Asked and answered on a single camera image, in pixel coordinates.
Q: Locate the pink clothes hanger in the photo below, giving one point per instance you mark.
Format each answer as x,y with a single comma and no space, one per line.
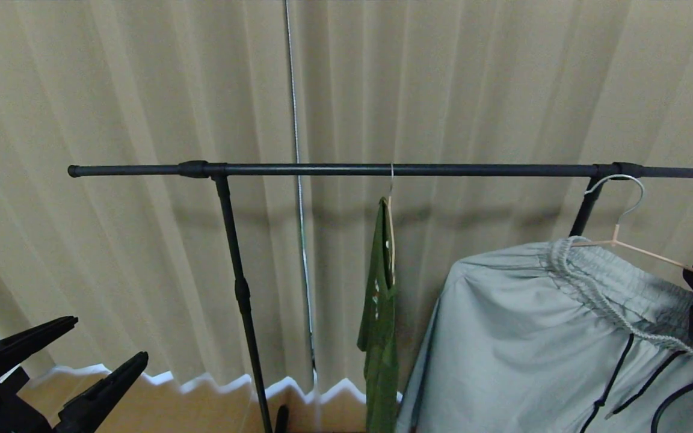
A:
391,234
616,234

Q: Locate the pale grey garment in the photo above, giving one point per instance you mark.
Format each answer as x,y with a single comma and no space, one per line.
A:
503,331

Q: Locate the green long-sleeved shirt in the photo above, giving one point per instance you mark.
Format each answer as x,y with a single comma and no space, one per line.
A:
379,337

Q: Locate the black clothes rack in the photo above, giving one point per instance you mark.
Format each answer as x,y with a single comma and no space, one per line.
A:
322,170

